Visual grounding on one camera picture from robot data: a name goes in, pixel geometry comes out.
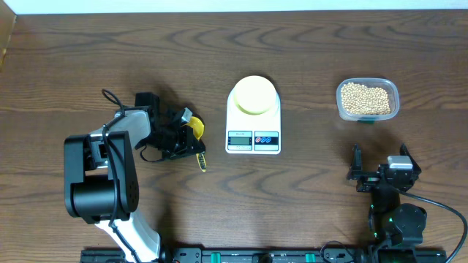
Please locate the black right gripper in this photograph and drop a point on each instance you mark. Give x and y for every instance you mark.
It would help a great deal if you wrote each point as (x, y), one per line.
(367, 181)

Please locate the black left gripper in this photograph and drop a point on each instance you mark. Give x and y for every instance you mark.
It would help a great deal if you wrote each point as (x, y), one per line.
(186, 137)

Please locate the yellow measuring scoop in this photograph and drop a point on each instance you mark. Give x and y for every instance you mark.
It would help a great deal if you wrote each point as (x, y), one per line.
(198, 129)

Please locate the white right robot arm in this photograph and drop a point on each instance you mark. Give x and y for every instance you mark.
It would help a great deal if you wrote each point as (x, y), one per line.
(397, 227)

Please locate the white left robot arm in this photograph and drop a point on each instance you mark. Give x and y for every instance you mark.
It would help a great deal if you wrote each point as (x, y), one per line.
(100, 178)

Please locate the white digital kitchen scale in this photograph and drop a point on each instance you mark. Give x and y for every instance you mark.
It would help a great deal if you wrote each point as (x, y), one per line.
(253, 134)

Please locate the yellow bowl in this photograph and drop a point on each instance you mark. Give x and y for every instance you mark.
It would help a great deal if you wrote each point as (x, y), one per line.
(254, 95)

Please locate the clear plastic container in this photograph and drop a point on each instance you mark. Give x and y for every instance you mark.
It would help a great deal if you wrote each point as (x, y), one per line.
(389, 86)

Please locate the soybeans in container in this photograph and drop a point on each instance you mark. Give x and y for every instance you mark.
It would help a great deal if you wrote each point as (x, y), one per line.
(359, 99)

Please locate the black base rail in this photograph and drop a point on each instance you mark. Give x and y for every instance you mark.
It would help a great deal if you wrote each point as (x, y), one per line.
(334, 255)

